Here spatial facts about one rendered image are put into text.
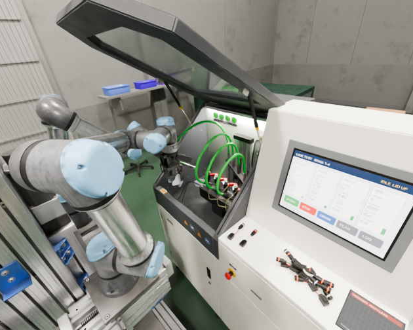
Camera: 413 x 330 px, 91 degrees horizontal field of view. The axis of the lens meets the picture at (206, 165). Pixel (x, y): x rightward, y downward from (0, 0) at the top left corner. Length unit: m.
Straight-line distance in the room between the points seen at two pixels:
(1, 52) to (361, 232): 3.84
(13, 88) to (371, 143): 3.72
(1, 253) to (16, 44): 3.13
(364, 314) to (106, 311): 0.90
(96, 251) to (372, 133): 0.99
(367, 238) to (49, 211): 1.15
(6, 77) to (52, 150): 3.28
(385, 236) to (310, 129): 0.45
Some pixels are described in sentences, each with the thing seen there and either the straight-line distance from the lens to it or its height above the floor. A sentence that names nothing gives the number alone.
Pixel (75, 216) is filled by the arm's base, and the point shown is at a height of 1.11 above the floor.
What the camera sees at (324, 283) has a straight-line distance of 0.99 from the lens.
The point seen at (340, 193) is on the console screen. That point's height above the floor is 1.31.
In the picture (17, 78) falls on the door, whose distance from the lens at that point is 3.74.
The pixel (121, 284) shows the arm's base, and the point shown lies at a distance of 0.92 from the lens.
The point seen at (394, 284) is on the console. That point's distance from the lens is 1.03.
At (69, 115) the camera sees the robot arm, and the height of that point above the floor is 1.60.
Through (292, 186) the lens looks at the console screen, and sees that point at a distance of 0.98.
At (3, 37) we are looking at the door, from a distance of 3.75.
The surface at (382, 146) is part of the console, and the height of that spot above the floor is 1.50.
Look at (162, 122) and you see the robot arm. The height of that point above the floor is 1.56.
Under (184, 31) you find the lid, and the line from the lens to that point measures 0.62.
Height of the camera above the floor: 1.82
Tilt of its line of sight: 31 degrees down
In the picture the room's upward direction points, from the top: 5 degrees counter-clockwise
